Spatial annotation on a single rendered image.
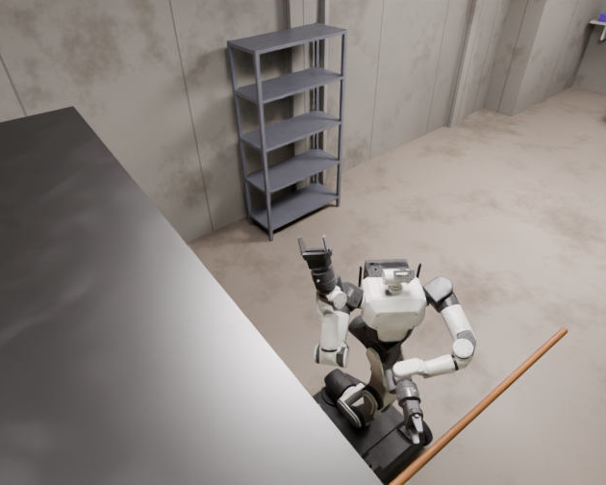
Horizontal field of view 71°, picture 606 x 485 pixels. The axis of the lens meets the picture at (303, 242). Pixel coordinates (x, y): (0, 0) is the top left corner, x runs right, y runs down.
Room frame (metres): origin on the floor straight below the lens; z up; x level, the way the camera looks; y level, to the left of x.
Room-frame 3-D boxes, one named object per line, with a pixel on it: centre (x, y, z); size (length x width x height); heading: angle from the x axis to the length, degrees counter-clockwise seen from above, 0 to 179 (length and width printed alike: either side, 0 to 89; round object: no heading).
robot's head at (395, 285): (1.31, -0.39, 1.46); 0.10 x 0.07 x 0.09; 91
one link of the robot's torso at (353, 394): (1.43, -0.32, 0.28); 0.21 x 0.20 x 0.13; 36
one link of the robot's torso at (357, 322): (1.38, -0.35, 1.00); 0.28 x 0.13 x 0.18; 36
